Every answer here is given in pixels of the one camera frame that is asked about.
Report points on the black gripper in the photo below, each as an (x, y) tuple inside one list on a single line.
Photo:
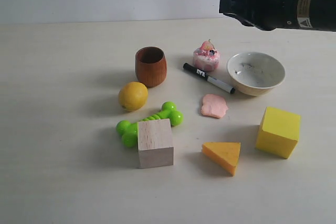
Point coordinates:
[(265, 15)]

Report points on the pink toy slice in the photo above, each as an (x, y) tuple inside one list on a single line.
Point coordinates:
[(214, 106)]

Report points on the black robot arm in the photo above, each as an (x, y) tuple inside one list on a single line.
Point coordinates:
[(318, 15)]

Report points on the white ceramic bowl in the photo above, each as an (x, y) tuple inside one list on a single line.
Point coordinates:
[(255, 73)]

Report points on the pink cake toy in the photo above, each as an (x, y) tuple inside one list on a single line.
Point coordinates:
[(206, 57)]

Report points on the black white marker pen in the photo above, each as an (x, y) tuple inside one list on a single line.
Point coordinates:
[(203, 75)]

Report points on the yellow cube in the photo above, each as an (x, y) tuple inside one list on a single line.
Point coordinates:
[(278, 132)]

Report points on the brown wooden cup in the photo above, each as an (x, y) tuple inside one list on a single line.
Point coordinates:
[(150, 66)]

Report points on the orange cheese wedge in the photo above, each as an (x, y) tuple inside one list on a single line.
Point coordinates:
[(225, 154)]

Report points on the yellow lemon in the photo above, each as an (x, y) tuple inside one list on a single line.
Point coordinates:
[(133, 96)]

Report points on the light wooden cube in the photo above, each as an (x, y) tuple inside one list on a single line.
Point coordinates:
[(155, 144)]

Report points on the green plastic bone toy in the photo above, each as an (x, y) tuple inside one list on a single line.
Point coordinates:
[(129, 131)]

